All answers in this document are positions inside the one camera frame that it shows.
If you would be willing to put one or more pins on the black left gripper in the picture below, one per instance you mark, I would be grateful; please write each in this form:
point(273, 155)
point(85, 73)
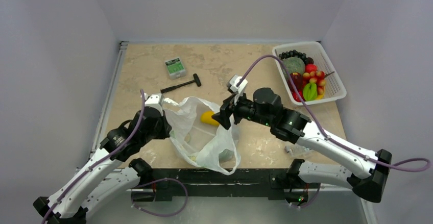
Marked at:
point(166, 130)

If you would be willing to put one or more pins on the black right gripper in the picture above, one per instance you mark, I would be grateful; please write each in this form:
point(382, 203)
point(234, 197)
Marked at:
point(232, 106)

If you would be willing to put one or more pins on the yellow fake lemon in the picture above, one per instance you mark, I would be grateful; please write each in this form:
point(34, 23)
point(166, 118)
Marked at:
point(206, 118)

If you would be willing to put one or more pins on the white plastic shopping bag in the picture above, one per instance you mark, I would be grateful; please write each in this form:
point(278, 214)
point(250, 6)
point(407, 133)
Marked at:
point(200, 144)

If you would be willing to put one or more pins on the dark red fake apple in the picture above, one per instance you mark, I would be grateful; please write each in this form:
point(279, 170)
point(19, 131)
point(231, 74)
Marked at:
point(295, 81)

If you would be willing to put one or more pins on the green fake fruit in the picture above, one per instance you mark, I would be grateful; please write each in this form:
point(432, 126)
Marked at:
point(310, 92)

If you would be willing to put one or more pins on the dark fake grape bunch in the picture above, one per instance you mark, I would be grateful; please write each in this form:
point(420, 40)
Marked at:
point(292, 53)

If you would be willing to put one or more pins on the red fake cherry bunch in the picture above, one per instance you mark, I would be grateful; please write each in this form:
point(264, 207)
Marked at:
point(318, 78)

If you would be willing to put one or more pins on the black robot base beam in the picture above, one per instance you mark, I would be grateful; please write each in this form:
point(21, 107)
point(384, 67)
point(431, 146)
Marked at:
point(163, 184)

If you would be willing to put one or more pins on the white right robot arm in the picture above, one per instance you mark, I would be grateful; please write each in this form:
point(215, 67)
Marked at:
point(361, 170)

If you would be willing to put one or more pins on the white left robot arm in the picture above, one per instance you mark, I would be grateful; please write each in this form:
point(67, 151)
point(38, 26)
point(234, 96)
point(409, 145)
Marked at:
point(71, 203)

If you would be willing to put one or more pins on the green fake melon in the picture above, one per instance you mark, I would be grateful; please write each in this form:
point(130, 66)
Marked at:
point(292, 65)

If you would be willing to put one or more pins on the red fake strawberry in basket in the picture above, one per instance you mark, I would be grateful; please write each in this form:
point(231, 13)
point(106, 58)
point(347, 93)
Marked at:
point(310, 68)

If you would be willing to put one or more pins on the dark maroon fake fruit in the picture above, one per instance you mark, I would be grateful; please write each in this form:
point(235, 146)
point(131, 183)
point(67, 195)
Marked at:
point(309, 60)

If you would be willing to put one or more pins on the black rubber mallet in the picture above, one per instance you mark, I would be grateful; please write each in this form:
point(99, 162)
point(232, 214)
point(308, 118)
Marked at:
point(195, 80)

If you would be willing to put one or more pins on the green labelled screw box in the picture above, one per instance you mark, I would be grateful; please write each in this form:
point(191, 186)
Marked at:
point(175, 68)

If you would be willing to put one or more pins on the clear compartment screw organizer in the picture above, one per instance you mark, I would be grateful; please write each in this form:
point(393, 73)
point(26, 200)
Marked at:
point(297, 151)

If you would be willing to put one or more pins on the white plastic basket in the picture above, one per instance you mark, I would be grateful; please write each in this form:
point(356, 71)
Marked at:
point(334, 89)

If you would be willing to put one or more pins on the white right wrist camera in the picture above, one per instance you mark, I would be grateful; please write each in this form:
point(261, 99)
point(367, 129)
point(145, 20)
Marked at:
point(237, 86)

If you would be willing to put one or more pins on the aluminium frame rail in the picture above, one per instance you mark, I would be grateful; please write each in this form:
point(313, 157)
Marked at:
point(106, 109)

